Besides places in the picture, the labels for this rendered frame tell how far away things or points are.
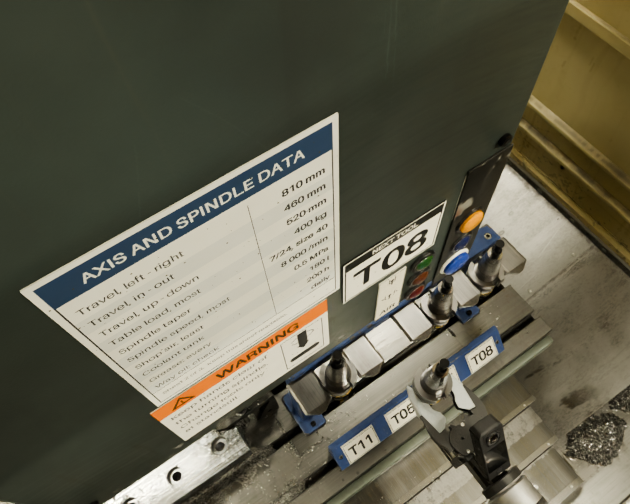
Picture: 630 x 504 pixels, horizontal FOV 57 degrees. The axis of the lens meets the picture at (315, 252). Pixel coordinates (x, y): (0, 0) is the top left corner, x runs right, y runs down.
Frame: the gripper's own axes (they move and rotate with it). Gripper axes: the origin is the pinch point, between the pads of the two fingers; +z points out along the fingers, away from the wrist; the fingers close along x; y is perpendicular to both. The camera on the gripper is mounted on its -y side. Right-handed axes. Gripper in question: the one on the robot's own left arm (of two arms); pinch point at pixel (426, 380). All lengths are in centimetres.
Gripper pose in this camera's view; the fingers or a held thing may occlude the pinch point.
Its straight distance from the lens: 102.2
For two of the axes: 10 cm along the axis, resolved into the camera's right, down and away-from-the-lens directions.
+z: -5.7, -7.3, 3.9
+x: 8.2, -5.1, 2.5
